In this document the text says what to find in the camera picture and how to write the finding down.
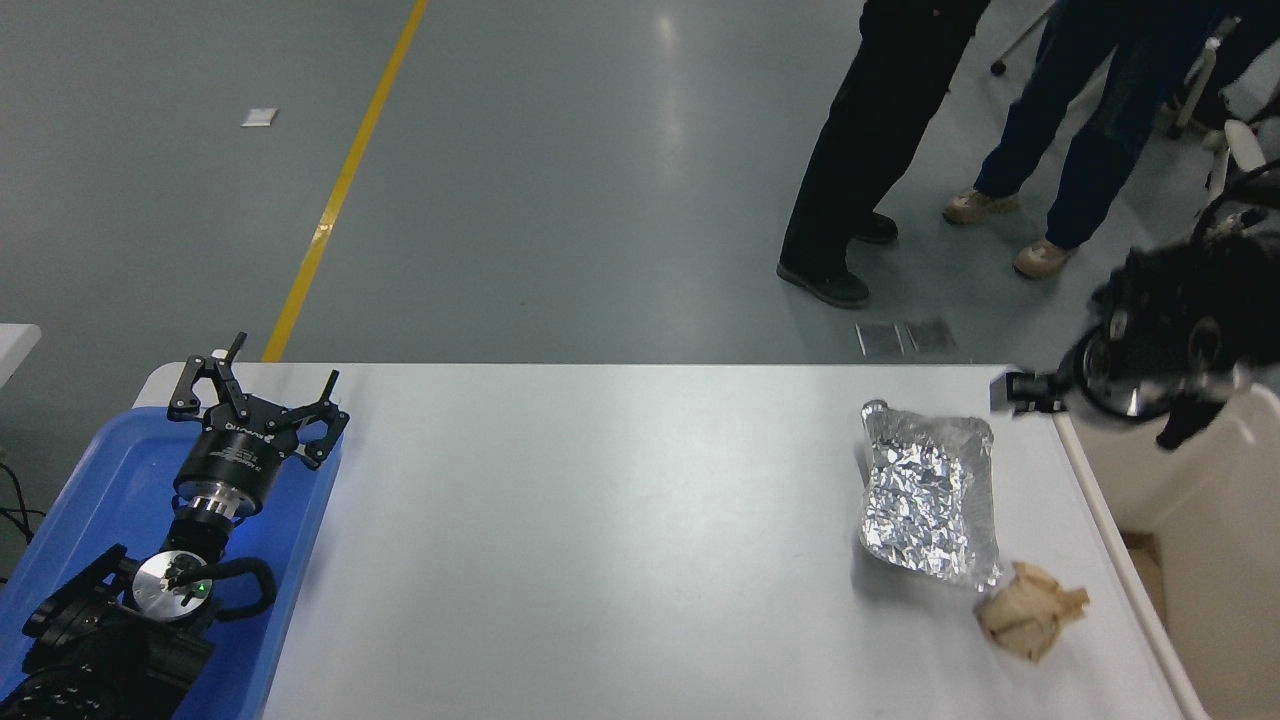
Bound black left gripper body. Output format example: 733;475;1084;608
175;395;301;504

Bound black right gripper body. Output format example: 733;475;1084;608
1055;335;1102;412

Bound foil plate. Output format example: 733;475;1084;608
858;400;1004;591

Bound blue plastic tray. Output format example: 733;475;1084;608
0;405;344;720

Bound large pale bin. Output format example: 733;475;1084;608
1050;385;1280;720

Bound crumpled tan paper ball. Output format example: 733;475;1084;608
975;562;1091;664

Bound white side table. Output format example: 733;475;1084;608
0;323;42;386

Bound chair leg with caster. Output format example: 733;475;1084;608
990;0;1057;76

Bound black floor cables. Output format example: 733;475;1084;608
0;462;46;546

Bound white chair frame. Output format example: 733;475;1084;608
1168;15;1241;138

